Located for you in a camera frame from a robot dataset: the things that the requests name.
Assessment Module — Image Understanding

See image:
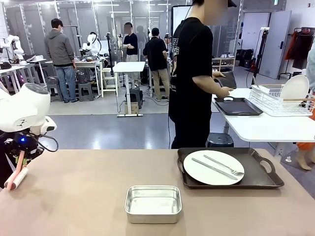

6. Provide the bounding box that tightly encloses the person in grey hoodie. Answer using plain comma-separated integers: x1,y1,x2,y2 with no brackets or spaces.
44,18,80,104

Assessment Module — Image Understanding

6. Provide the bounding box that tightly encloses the black step stool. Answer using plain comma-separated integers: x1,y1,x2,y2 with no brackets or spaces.
129,88,144,109

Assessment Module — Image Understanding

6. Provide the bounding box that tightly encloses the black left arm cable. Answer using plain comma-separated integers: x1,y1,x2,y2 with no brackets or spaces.
36,134,60,152

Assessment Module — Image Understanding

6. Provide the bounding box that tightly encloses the black tripod stand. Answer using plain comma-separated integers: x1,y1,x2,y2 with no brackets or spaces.
246,27,271,87

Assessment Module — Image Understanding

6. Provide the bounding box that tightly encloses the wooden shoe rack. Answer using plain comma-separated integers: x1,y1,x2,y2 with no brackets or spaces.
212,57,236,74

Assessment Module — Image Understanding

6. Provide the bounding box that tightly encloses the black bag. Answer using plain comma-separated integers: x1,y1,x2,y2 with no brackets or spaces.
235,49,254,69

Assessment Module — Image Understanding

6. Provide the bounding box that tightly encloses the grey door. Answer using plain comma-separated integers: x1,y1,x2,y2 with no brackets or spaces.
258,10,293,80

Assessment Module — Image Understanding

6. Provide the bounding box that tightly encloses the white round plate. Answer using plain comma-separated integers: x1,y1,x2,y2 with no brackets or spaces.
183,149,245,186
280,75,310,109

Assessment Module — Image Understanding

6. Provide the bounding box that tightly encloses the white side table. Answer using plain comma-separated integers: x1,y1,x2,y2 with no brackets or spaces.
211,87,315,162

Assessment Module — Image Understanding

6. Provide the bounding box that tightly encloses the red jacket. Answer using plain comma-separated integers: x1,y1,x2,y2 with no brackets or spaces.
284,31,299,61

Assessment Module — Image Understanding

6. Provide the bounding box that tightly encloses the person in dark polo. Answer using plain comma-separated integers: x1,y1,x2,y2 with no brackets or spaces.
122,22,139,86

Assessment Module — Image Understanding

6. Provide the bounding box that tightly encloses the black clothes rack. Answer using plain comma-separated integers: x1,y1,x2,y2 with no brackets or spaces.
278,27,315,81

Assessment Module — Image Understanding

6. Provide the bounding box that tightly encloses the black round stool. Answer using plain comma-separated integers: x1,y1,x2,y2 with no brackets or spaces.
205,132,234,148

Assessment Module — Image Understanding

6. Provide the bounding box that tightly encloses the pink lint roller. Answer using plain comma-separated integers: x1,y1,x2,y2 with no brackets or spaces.
4,150,29,191

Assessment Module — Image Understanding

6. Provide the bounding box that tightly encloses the silver metal fork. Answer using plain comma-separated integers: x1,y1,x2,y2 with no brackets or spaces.
203,154,245,177

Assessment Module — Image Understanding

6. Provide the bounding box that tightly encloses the dark brown serving tray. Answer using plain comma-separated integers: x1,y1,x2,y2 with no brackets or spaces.
213,97,264,117
177,147,285,190

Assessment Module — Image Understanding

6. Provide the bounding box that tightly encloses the cardboard box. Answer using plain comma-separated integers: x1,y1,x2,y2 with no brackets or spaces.
124,102,139,115

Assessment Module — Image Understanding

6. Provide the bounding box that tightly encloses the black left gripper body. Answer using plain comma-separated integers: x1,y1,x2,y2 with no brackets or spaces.
12,134,44,158

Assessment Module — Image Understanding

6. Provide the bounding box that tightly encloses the silver metal knife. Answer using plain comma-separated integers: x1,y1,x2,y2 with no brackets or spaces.
191,157,239,181

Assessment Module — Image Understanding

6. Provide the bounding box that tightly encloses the metal rectangular tin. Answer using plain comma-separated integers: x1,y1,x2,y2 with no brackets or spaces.
124,185,183,224

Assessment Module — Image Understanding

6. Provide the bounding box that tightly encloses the white screen with black frame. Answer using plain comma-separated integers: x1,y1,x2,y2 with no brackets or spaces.
171,4,194,34

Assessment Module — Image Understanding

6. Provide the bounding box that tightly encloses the white wire dish rack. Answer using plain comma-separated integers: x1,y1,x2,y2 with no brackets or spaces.
250,84,315,117

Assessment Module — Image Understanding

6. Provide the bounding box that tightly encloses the person's right hand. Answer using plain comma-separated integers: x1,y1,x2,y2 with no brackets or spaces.
220,87,234,99

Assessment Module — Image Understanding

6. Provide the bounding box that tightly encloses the person in black shirt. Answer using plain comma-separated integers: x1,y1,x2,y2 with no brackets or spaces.
142,27,171,102

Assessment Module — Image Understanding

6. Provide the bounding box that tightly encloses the white standing desk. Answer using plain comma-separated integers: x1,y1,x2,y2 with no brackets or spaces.
112,61,147,118

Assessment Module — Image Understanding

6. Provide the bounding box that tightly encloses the person's right forearm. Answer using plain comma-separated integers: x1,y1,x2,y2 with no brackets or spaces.
192,74,225,97

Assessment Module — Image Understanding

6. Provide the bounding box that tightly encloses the white cutlery holder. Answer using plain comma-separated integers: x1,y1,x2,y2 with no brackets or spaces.
251,85,271,95

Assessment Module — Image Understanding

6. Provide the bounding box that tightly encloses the dark coat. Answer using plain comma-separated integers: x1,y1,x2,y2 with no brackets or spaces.
292,31,315,70

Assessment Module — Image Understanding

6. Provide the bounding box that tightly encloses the grey step stool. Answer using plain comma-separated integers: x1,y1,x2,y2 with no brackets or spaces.
78,82,95,102
46,76,64,103

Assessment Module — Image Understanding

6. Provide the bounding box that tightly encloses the person in black t-shirt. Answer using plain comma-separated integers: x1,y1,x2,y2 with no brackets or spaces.
168,0,238,149

